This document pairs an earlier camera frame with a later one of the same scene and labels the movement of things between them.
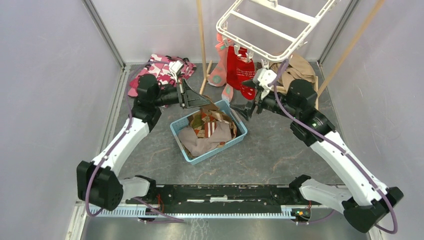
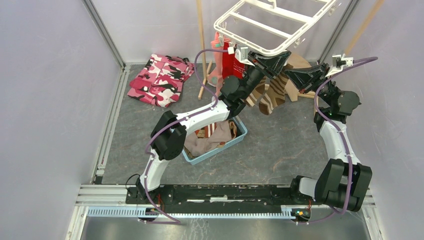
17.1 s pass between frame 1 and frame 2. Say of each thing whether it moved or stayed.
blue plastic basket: stayed
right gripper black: moved
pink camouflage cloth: stayed
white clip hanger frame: moved
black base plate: stayed
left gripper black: moved
